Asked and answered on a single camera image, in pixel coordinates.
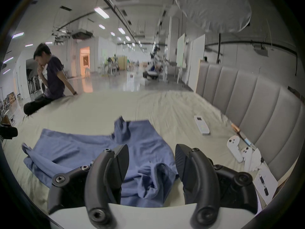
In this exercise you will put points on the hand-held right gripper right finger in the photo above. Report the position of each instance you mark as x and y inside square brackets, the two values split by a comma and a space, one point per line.
[202, 175]

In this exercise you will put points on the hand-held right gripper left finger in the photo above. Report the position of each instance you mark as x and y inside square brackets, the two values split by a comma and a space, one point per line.
[100, 175]

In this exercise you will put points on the white hand controller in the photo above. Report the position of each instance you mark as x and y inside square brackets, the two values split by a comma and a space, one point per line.
[234, 148]
[247, 157]

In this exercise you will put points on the white remote control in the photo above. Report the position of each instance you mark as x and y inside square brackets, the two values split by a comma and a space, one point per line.
[201, 124]

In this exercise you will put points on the blue shirt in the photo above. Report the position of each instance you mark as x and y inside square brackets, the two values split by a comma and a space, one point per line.
[143, 139]

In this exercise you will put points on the crumpled white paper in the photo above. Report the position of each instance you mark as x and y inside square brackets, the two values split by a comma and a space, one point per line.
[256, 160]

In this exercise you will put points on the black marker pen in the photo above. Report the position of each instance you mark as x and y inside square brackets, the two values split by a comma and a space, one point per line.
[264, 186]

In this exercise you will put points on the white paper sheet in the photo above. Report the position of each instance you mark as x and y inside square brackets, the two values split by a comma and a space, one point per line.
[271, 180]

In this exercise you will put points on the bed with beige sheet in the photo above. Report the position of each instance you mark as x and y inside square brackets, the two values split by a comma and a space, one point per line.
[166, 108]

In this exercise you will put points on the grey padded headboard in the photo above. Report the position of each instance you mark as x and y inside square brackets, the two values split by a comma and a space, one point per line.
[250, 104]

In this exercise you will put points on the white softbox lamp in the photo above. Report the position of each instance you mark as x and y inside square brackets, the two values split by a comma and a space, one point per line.
[212, 6]

